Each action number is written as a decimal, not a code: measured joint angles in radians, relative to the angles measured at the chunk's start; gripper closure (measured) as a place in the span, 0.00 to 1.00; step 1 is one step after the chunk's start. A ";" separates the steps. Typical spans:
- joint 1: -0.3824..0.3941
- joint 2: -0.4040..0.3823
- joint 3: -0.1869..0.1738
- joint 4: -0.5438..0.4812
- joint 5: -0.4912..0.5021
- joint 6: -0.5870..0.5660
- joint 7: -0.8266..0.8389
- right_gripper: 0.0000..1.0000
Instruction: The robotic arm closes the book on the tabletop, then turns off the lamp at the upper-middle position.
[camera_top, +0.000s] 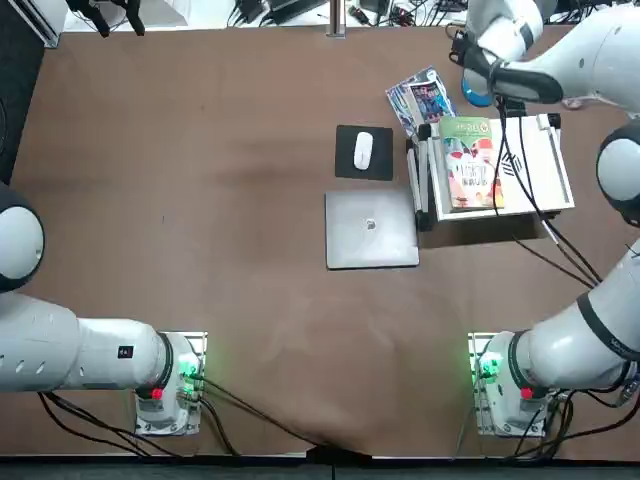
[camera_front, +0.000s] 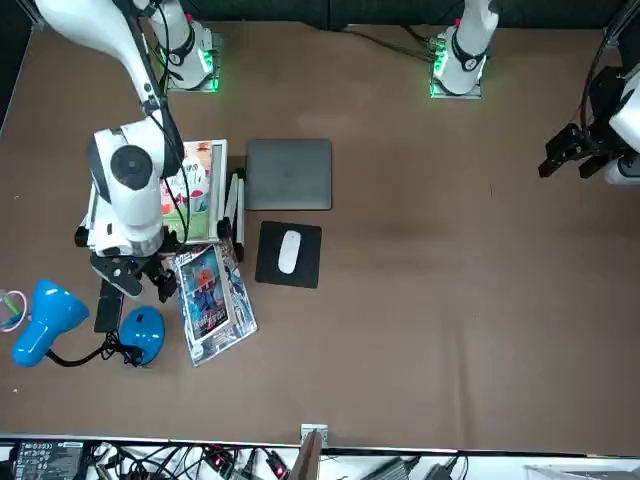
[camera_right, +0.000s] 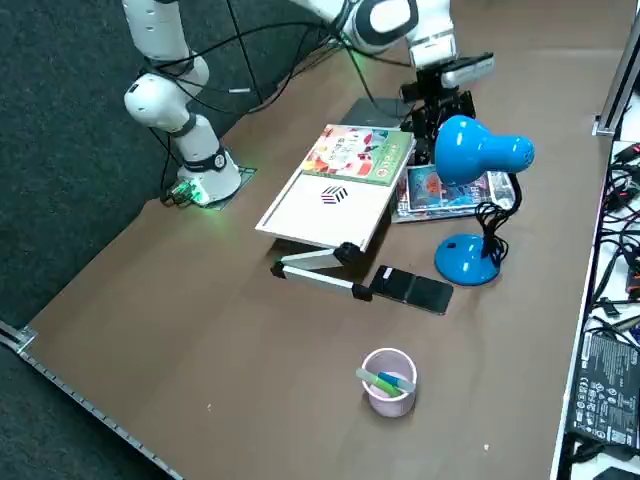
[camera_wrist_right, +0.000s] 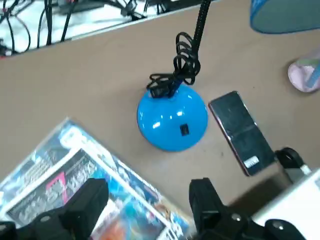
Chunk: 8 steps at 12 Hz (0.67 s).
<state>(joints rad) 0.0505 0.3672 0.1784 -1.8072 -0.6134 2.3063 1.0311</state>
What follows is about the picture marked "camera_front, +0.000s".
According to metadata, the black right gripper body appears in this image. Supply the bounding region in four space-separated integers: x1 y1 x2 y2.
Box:
119 249 171 276

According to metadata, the small black power adapter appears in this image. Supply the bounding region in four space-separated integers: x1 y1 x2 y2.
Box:
424 452 469 480

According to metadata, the grey closed laptop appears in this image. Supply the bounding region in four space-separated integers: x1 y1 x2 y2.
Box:
244 138 334 212

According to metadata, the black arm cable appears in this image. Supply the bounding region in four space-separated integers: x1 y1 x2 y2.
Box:
127 0 194 241
579 0 640 131

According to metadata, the blue cover comic magazine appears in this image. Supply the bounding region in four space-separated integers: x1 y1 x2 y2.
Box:
177 245 237 346

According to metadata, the black base cable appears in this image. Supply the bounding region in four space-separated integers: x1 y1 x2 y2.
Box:
344 22 439 61

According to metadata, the blue desk lamp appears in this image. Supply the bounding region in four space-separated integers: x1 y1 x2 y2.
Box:
10 278 166 369

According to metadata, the green cover cookbook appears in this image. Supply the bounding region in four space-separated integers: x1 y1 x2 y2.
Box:
158 141 214 241

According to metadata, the aluminium profile post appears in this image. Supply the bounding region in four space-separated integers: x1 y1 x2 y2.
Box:
292 423 330 480

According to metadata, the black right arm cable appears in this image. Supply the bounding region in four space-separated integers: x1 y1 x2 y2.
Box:
127 0 194 241

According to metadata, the pink mesh pen cup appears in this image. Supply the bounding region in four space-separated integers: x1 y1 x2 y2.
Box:
0 288 29 335

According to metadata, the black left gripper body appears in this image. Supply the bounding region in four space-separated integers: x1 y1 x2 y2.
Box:
582 64 629 156

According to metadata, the silver border magazine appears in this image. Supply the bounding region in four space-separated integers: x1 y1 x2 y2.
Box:
167 239 259 369

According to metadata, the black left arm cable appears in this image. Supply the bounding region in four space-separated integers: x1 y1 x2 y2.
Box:
579 0 640 131

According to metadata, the black mouse pad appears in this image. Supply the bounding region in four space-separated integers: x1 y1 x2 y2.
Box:
254 220 323 290

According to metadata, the black labelled power adapter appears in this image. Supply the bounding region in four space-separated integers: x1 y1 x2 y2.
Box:
9 439 85 480

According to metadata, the grey power adapter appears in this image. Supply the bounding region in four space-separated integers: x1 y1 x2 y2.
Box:
357 454 419 480

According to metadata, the white folding reading stand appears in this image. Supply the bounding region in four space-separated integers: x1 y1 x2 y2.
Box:
74 138 247 271

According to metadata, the black flip phone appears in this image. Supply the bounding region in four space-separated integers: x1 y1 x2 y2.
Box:
93 277 125 334

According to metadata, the black power strip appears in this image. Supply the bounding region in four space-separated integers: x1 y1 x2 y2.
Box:
202 443 236 474
262 449 292 480

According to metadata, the black lamp cable bundle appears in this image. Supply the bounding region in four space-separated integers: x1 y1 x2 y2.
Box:
102 329 147 369

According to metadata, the white computer mouse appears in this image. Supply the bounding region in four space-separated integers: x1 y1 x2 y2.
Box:
277 229 301 275

